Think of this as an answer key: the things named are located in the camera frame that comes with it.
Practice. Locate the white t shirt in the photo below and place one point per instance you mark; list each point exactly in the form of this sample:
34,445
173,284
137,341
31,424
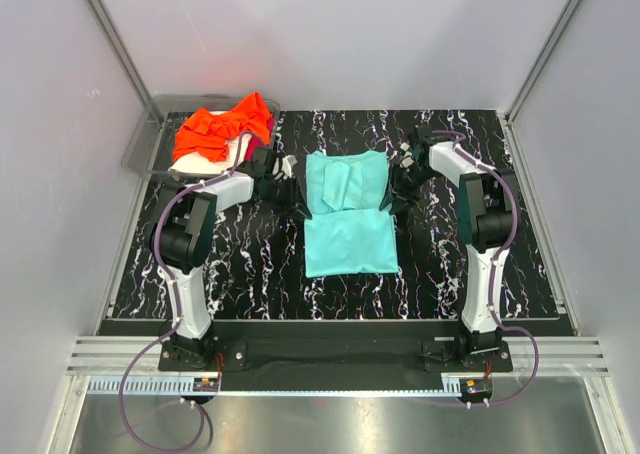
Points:
196,164

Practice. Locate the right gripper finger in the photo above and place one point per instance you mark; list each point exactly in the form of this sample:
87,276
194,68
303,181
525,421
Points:
401,204
389,199

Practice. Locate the aluminium frame post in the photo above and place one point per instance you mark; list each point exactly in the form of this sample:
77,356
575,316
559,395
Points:
550,45
113,38

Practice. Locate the left aluminium frame post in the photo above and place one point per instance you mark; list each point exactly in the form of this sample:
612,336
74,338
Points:
113,38

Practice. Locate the orange t shirt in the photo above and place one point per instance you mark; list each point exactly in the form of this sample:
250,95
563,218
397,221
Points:
209,134

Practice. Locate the right aluminium frame post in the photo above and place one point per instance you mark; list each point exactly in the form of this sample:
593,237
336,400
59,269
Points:
550,45

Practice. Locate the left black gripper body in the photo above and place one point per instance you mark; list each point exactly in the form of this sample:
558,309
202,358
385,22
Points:
281,193

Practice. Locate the magenta t shirt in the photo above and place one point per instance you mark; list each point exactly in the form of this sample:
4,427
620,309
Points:
254,143

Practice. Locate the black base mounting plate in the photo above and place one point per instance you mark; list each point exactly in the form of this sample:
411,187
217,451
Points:
438,336

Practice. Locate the grey slotted cable duct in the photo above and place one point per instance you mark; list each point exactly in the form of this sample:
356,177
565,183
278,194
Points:
239,385

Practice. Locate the teal t shirt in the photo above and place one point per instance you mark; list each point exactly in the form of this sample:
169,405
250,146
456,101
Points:
349,233

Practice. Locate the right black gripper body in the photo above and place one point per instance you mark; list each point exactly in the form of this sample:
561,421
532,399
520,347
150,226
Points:
405,182

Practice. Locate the aluminium front rail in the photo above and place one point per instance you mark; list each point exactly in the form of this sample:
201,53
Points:
110,355

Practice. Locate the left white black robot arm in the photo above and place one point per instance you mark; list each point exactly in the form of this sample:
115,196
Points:
182,237

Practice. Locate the clear grey plastic bin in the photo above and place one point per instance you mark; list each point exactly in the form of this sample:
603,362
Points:
150,149

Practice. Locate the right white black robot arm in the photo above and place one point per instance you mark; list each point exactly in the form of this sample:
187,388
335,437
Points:
487,223

